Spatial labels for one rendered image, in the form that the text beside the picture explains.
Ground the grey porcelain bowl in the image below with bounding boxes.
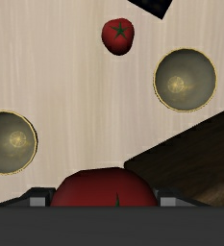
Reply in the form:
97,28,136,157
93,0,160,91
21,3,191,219
0,110,38,176
153,47,218,113

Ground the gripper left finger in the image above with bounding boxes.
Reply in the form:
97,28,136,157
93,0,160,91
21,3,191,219
23,186,57,208

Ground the brown cutting board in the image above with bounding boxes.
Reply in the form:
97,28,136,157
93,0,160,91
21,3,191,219
123,105,224,208

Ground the red tomato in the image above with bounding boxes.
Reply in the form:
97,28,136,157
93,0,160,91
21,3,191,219
49,166,159,208
101,17,136,57

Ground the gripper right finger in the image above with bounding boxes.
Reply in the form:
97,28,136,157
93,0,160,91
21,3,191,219
152,187,188,208

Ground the cabinet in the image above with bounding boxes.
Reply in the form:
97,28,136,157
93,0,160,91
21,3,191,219
127,0,174,20

